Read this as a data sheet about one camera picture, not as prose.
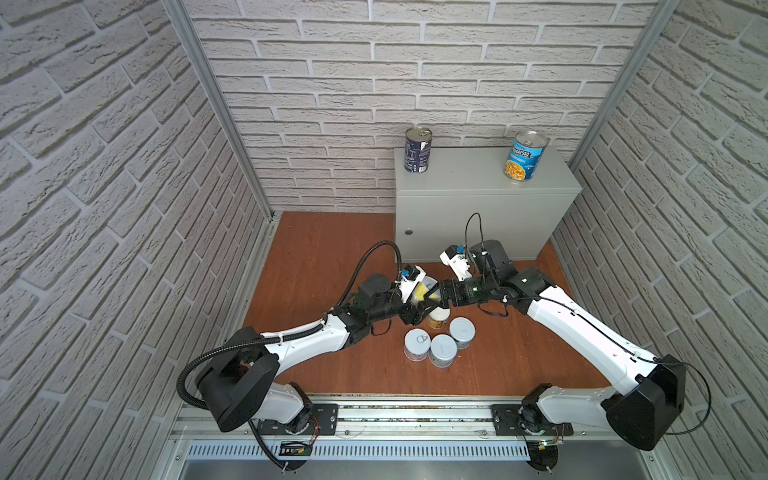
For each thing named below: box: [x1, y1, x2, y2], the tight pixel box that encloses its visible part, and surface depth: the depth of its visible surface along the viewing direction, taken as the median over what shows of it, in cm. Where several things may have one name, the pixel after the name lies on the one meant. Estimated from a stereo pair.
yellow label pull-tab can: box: [413, 276, 441, 301], surface depth 74 cm
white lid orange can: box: [428, 306, 450, 329], surface depth 87 cm
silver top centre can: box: [428, 334, 458, 369], surface depth 83 cm
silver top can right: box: [449, 316, 476, 350], surface depth 85 cm
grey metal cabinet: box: [394, 146, 583, 263], surface depth 88 cm
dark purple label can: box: [404, 126, 433, 174], surface depth 79 cm
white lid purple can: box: [403, 328, 431, 363], surface depth 83 cm
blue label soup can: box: [503, 130, 549, 182], surface depth 79 cm
